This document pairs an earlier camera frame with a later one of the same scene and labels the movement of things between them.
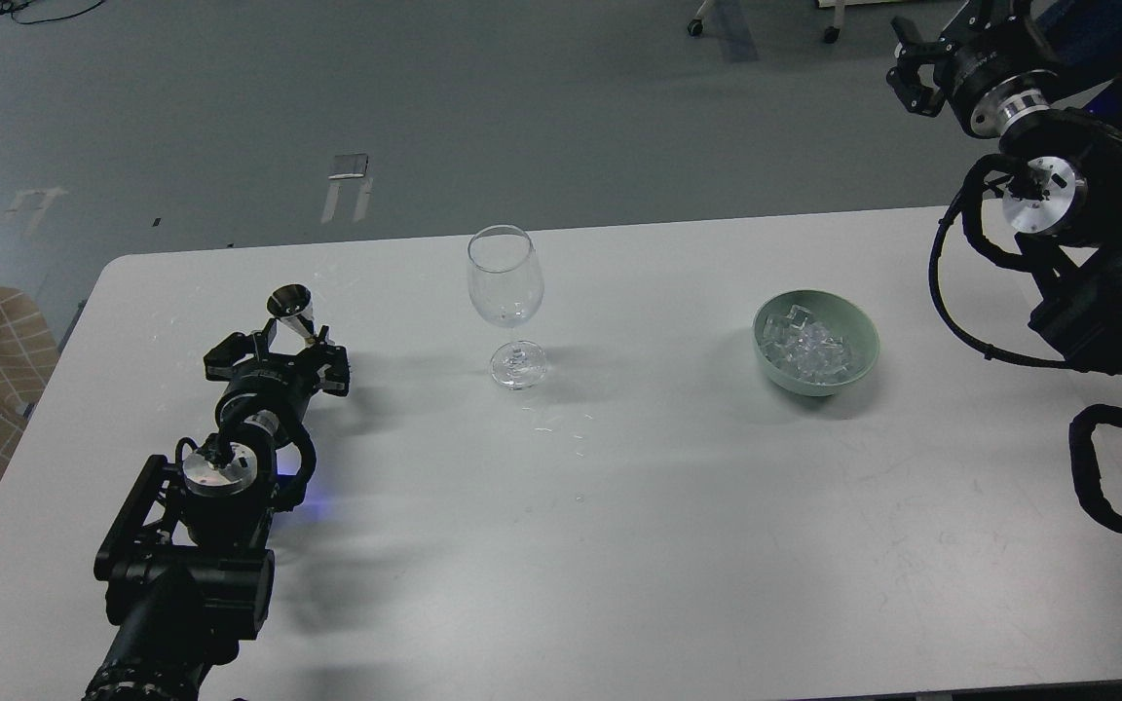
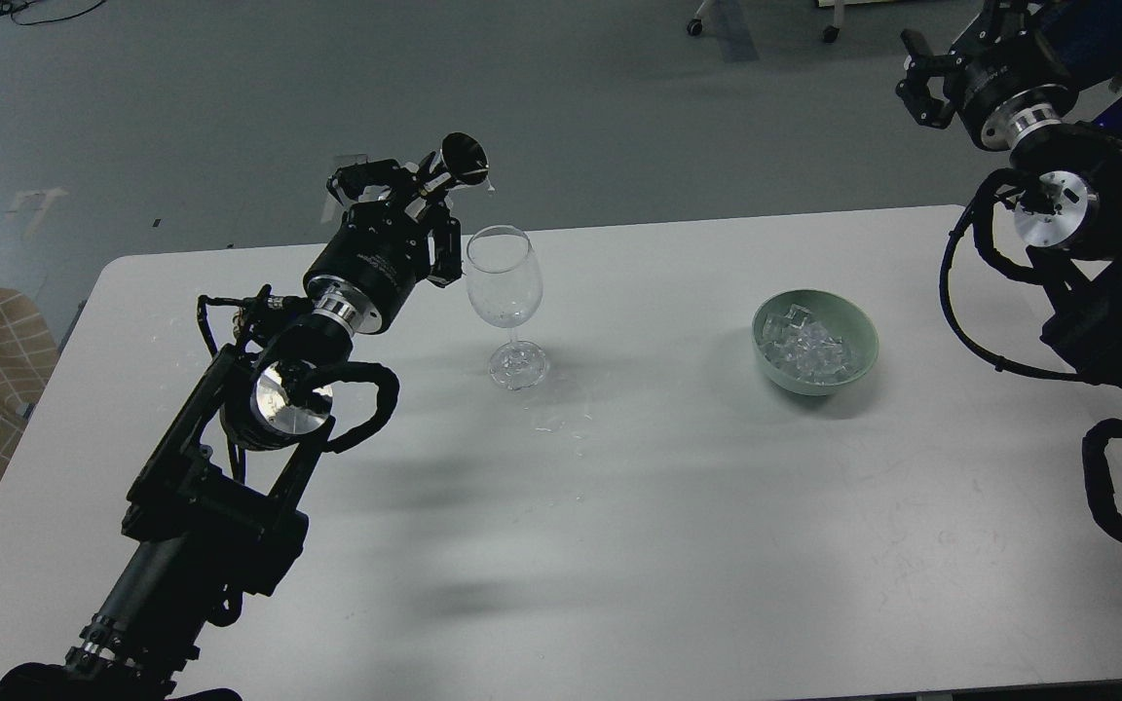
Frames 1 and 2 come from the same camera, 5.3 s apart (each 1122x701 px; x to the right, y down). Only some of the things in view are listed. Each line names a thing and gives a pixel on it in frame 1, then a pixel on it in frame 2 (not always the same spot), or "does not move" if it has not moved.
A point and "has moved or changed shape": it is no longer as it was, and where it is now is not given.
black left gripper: (273, 389) -> (376, 254)
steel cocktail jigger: (293, 304) has moved or changed shape
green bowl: (814, 342) does not move
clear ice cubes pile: (804, 347) does not move
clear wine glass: (506, 284) does not move
